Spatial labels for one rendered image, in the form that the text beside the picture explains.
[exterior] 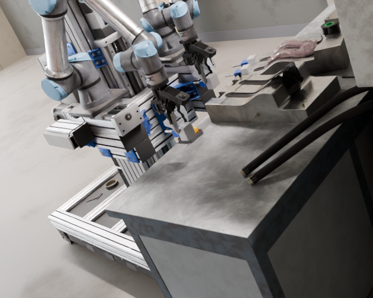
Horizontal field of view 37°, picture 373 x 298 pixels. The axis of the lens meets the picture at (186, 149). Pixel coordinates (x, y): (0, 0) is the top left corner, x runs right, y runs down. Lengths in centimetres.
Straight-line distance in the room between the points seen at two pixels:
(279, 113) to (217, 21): 416
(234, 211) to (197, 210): 15
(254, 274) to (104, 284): 156
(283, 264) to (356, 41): 75
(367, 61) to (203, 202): 72
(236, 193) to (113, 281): 150
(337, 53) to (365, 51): 89
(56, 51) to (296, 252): 120
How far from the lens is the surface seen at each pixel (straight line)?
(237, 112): 229
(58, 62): 232
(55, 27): 223
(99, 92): 248
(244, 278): 186
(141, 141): 250
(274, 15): 569
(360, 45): 156
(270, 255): 179
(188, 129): 209
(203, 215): 182
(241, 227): 169
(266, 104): 218
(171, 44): 272
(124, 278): 318
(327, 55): 246
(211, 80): 246
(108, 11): 219
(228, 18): 612
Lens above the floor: 176
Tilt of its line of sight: 25 degrees down
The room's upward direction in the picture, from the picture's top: 24 degrees counter-clockwise
